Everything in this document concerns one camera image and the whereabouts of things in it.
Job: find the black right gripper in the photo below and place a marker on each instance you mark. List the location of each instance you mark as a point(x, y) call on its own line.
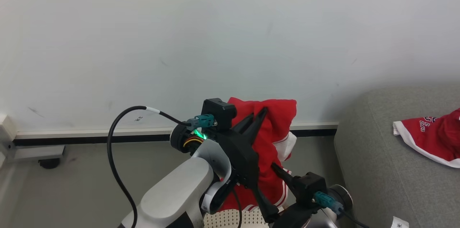
point(294, 217)

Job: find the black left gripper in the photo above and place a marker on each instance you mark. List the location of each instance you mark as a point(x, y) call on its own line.
point(240, 159)

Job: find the red garment with white stripes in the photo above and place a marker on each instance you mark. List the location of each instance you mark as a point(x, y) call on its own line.
point(278, 122)

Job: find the red garment with white lettering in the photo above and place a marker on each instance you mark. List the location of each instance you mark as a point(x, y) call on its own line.
point(442, 138)

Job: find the white and grey left arm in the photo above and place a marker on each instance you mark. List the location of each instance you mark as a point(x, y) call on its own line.
point(176, 192)

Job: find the grey fabric sofa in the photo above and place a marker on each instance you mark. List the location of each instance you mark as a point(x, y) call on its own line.
point(381, 170)

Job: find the white perforated laundry basket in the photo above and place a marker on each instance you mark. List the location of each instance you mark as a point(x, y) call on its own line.
point(251, 219)

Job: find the white paper tag with mark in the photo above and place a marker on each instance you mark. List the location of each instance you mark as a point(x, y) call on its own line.
point(399, 223)

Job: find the white and black baseboard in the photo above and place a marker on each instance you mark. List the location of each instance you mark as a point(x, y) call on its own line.
point(90, 135)

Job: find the black caster wheel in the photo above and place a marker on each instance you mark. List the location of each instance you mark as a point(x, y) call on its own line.
point(49, 163)

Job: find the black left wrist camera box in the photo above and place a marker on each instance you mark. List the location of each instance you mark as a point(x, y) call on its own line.
point(219, 111)

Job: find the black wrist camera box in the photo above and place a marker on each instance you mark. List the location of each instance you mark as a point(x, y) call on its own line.
point(219, 111)
point(309, 185)

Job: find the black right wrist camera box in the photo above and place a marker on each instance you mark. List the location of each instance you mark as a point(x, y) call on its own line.
point(309, 185)

